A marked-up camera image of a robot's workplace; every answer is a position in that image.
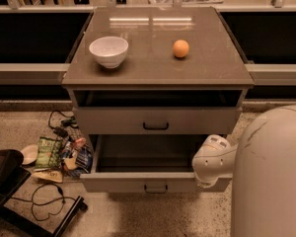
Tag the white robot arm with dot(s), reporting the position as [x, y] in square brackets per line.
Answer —
[263, 166]

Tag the yellow snack packet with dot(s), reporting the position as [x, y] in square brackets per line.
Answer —
[54, 176]

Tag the orange fruit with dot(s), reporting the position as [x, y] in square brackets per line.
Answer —
[180, 48]

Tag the grey top drawer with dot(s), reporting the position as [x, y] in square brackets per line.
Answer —
[157, 111]

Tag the white paper plate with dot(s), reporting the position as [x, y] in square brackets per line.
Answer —
[30, 154]

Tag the grey drawer cabinet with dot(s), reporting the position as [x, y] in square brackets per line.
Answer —
[213, 61]

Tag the blue snack bag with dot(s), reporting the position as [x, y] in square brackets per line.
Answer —
[80, 164]

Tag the white ceramic bowl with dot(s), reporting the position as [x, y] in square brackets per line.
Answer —
[109, 52]

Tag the red white snack packet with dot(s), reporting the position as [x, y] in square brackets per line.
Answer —
[76, 146]

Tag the grey drawer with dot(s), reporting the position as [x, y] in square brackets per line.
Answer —
[157, 111]
[151, 164]

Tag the black chair base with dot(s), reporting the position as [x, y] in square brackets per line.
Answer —
[12, 177]

